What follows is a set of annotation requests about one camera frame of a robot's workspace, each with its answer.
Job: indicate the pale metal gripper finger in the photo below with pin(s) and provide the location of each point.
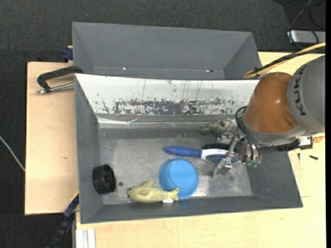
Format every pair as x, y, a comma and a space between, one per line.
223, 170
218, 166

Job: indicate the green toy frog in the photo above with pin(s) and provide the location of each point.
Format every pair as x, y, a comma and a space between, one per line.
216, 128

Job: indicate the blue and white brush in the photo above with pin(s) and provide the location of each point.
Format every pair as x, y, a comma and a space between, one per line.
186, 151

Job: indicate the blue plastic bowl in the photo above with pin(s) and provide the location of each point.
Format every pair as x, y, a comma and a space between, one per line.
178, 177

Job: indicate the small black screw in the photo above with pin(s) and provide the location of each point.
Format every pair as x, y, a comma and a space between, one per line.
313, 157

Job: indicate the yellow-green toy fish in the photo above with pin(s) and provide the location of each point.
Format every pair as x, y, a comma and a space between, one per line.
150, 194

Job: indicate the grey metal bin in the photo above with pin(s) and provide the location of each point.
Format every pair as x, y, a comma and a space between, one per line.
144, 148

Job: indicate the black round cap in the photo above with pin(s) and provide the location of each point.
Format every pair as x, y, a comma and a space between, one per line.
103, 179

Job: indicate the pale wood flat board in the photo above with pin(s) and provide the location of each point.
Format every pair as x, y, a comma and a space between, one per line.
50, 143

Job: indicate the black cylinder on white bracket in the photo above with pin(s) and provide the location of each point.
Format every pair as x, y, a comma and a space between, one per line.
294, 144

